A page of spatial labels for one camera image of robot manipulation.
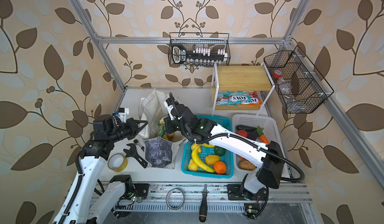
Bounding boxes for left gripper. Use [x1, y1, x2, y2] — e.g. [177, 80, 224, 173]
[106, 118, 147, 144]

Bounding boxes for green snack bag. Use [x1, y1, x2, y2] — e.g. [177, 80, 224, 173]
[157, 118, 167, 138]

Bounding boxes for cream canvas grocery bag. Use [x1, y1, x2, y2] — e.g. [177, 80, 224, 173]
[139, 90, 187, 170]

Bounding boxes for purple eggplant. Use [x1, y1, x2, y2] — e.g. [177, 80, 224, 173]
[247, 129, 259, 141]

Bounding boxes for orange carrot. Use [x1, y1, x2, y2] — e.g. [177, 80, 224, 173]
[257, 126, 270, 145]

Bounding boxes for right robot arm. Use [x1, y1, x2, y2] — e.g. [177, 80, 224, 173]
[164, 94, 305, 194]

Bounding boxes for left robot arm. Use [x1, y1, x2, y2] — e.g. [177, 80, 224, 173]
[53, 108, 148, 224]

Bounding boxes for Fox's candy bag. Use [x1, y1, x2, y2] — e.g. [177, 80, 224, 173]
[216, 91, 262, 106]

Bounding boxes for black clamp tool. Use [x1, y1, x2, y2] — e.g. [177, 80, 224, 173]
[123, 143, 148, 169]

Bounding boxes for yellow lemon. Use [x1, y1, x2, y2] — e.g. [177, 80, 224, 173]
[191, 143, 201, 151]

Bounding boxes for banana bunch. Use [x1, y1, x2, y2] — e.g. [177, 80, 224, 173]
[200, 143, 215, 148]

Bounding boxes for yellow tape roll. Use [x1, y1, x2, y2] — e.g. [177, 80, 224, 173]
[108, 153, 128, 173]

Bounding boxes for single yellow banana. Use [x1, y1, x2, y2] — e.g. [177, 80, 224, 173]
[191, 147, 215, 173]

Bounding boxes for teal plastic basket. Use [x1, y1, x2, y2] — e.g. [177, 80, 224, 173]
[180, 114, 235, 179]

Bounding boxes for green avocado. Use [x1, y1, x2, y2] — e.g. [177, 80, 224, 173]
[214, 146, 227, 156]

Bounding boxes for dark green cucumber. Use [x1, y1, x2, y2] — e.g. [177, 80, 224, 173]
[236, 125, 257, 132]

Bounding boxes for orange tangerine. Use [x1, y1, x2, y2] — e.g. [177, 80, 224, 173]
[214, 161, 227, 175]

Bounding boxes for red tomato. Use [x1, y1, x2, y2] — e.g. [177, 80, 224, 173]
[237, 130, 248, 138]

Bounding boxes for white wooden two-tier shelf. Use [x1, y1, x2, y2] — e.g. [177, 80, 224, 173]
[211, 64, 276, 115]

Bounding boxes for black socket tool set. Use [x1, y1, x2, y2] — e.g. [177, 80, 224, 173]
[168, 44, 231, 67]

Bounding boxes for brown potato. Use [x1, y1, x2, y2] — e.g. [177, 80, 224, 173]
[238, 159, 256, 171]

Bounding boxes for white plastic basket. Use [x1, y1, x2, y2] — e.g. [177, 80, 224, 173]
[231, 113, 290, 178]

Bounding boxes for black orange screwdriver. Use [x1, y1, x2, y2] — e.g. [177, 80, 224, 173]
[199, 184, 208, 223]

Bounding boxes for plastic bottle red cap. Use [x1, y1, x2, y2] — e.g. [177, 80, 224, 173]
[273, 70, 292, 95]

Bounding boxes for black cable ring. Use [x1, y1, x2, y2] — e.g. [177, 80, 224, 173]
[165, 187, 186, 211]

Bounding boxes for black wire basket centre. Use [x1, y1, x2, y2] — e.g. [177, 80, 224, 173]
[168, 31, 231, 68]

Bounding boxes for black wire basket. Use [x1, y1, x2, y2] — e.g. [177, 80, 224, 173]
[264, 46, 334, 114]
[168, 31, 231, 68]

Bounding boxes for black wire basket right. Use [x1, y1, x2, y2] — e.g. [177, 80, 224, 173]
[264, 46, 334, 114]

